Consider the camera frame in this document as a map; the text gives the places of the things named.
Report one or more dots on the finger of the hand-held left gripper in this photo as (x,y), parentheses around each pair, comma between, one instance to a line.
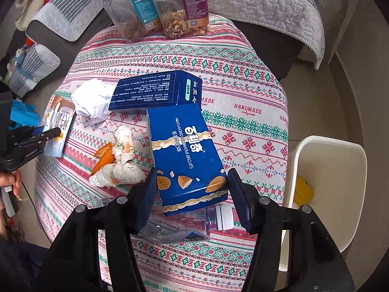
(25,132)
(50,135)

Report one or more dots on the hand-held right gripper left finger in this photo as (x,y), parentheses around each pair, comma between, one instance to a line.
(145,200)

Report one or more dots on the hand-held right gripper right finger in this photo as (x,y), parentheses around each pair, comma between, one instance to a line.
(241,203)

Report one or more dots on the light blue snack packet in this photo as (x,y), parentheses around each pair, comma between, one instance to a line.
(62,118)

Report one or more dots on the stained tissue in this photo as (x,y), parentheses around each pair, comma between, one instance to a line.
(123,143)
(121,175)

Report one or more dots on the clear plastic bottle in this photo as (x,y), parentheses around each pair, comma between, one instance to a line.
(182,228)

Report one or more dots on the white paper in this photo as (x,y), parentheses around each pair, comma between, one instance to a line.
(91,97)

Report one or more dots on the blue almond biscuit box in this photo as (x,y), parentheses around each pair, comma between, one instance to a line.
(182,158)

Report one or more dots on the orange peel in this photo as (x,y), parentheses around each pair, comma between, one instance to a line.
(103,159)

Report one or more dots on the white plastic bin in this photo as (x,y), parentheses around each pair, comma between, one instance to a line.
(334,164)

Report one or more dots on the navy blue carton box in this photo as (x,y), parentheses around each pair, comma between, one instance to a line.
(146,91)

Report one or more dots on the person's left hand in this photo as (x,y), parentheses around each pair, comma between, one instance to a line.
(15,181)

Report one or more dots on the cyan plastic bag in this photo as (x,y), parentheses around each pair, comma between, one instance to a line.
(22,114)

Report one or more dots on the yellow wrapper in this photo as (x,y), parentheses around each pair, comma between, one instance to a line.
(304,191)

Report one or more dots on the striped grey quilted seat cover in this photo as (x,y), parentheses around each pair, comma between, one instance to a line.
(33,67)

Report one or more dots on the small pale plush toy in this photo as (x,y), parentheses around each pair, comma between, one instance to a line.
(17,57)

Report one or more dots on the patterned knit tablecloth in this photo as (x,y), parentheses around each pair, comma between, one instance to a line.
(243,112)

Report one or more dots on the dark grey sofa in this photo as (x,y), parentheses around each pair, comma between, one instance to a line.
(82,45)

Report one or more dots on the striped grey quilted armrest cover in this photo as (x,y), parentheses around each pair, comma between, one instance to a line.
(67,9)

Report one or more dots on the person's dark blue clothing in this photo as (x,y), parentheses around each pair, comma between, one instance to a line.
(18,267)

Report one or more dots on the teal label plastic jar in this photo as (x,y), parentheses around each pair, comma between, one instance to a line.
(133,6)

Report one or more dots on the purple label plastic jar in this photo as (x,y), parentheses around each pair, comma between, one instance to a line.
(188,3)

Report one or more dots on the bed with grey quilt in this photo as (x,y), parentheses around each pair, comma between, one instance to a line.
(273,0)

